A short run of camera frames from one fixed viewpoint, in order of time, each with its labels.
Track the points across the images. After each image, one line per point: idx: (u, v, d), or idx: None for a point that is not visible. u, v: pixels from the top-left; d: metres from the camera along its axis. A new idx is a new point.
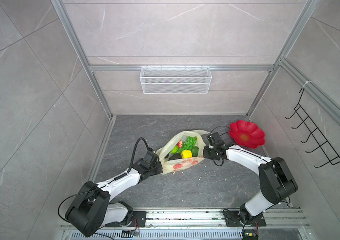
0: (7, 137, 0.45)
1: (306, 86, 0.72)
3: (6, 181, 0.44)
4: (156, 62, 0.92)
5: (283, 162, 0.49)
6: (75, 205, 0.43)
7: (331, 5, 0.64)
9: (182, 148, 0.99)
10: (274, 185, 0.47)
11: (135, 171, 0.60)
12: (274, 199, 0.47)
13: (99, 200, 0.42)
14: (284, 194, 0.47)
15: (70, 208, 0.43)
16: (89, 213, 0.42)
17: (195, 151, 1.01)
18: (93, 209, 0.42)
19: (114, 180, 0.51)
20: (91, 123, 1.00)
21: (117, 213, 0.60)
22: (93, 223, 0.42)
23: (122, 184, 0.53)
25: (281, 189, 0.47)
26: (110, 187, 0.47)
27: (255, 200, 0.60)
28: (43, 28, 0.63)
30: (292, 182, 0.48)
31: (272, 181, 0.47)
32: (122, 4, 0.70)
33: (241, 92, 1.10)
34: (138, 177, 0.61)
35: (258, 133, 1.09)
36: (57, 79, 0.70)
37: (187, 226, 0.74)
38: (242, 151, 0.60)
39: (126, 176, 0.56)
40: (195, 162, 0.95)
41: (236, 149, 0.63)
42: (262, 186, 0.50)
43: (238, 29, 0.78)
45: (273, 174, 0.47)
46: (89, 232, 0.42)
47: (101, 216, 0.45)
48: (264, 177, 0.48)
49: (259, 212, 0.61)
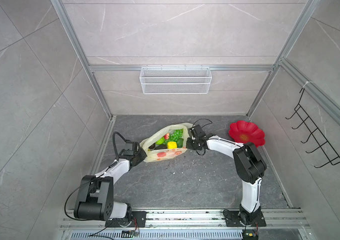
0: (7, 137, 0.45)
1: (306, 86, 0.72)
3: (6, 181, 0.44)
4: (157, 62, 0.92)
5: (253, 144, 0.56)
6: (81, 199, 0.44)
7: (330, 5, 0.64)
9: (168, 140, 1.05)
10: (246, 165, 0.53)
11: (124, 159, 0.62)
12: (247, 179, 0.55)
13: (105, 185, 0.45)
14: (255, 173, 0.54)
15: (77, 204, 0.43)
16: (101, 198, 0.44)
17: (180, 142, 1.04)
18: (103, 194, 0.44)
19: (109, 168, 0.53)
20: (91, 122, 1.00)
21: (120, 208, 0.62)
22: (107, 206, 0.45)
23: (118, 170, 0.56)
25: (252, 168, 0.54)
26: (108, 173, 0.49)
27: (246, 190, 0.62)
28: (43, 28, 0.63)
30: (262, 162, 0.56)
31: (243, 162, 0.53)
32: (122, 4, 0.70)
33: (241, 92, 1.10)
34: (128, 162, 0.64)
35: (258, 133, 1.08)
36: (57, 79, 0.70)
37: (187, 226, 0.74)
38: (220, 139, 0.67)
39: (118, 163, 0.58)
40: (179, 152, 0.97)
41: (215, 138, 0.70)
42: (236, 169, 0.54)
43: (238, 29, 0.79)
45: (244, 155, 0.54)
46: (106, 215, 0.44)
47: (111, 199, 0.47)
48: (236, 159, 0.56)
49: (255, 206, 0.65)
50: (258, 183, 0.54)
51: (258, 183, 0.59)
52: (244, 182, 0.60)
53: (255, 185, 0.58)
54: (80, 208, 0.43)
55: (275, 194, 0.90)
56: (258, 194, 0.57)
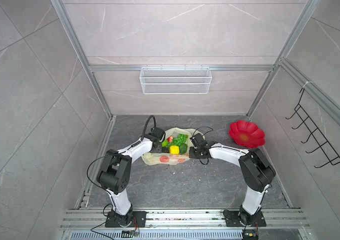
0: (6, 137, 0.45)
1: (306, 86, 0.72)
3: (6, 181, 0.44)
4: (156, 62, 0.92)
5: (259, 151, 0.53)
6: (103, 169, 0.50)
7: (330, 6, 0.64)
9: (171, 143, 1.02)
10: (255, 173, 0.50)
11: (147, 138, 0.66)
12: (257, 188, 0.51)
13: (123, 163, 0.49)
14: (265, 181, 0.51)
15: (99, 172, 0.50)
16: (118, 173, 0.48)
17: (183, 147, 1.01)
18: (120, 170, 0.48)
19: (131, 146, 0.57)
20: (91, 122, 1.00)
21: (122, 207, 0.62)
22: (122, 182, 0.50)
23: (138, 150, 0.59)
25: (261, 176, 0.50)
26: (129, 152, 0.53)
27: (248, 195, 0.62)
28: (43, 28, 0.63)
30: (270, 168, 0.52)
31: (252, 171, 0.50)
32: (122, 4, 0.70)
33: (242, 93, 1.10)
34: (150, 142, 0.66)
35: (258, 133, 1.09)
36: (57, 79, 0.71)
37: (187, 226, 0.74)
38: (223, 147, 0.64)
39: (141, 143, 0.61)
40: (182, 159, 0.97)
41: (218, 145, 0.67)
42: (244, 176, 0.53)
43: (238, 29, 0.79)
45: (252, 163, 0.51)
46: (120, 189, 0.50)
47: (127, 175, 0.52)
48: (244, 168, 0.52)
49: (257, 209, 0.66)
50: (266, 190, 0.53)
51: (265, 190, 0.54)
52: (250, 189, 0.58)
53: (262, 193, 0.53)
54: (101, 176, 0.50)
55: (275, 194, 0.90)
56: (262, 199, 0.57)
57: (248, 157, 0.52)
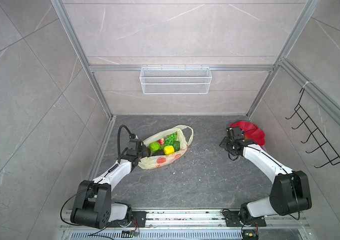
0: (6, 137, 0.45)
1: (306, 86, 0.72)
3: (6, 181, 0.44)
4: (156, 62, 0.92)
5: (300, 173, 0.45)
6: (78, 206, 0.43)
7: (330, 6, 0.64)
9: (163, 145, 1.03)
10: (286, 196, 0.44)
11: (125, 160, 0.61)
12: (282, 211, 0.45)
13: (102, 192, 0.43)
14: (293, 208, 0.45)
15: (74, 210, 0.43)
16: (97, 206, 0.42)
17: (176, 145, 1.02)
18: (99, 202, 0.42)
19: (109, 171, 0.52)
20: (91, 122, 1.00)
21: (119, 209, 0.61)
22: (103, 215, 0.43)
23: (117, 174, 0.53)
25: (291, 202, 0.44)
26: (107, 179, 0.48)
27: (262, 202, 0.57)
28: (42, 28, 0.63)
30: (306, 199, 0.45)
31: (285, 193, 0.44)
32: (122, 4, 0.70)
33: (242, 92, 1.10)
34: (130, 164, 0.62)
35: (258, 133, 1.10)
36: (57, 79, 0.71)
37: (187, 226, 0.74)
38: (261, 152, 0.56)
39: (118, 167, 0.56)
40: (178, 155, 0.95)
41: (256, 149, 0.58)
42: (273, 194, 0.47)
43: (238, 29, 0.78)
45: (288, 186, 0.44)
46: (102, 223, 0.43)
47: (108, 205, 0.45)
48: (277, 186, 0.45)
49: (259, 215, 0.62)
50: None
51: None
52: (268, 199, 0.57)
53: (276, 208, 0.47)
54: (77, 214, 0.42)
55: None
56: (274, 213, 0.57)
57: (286, 177, 0.44)
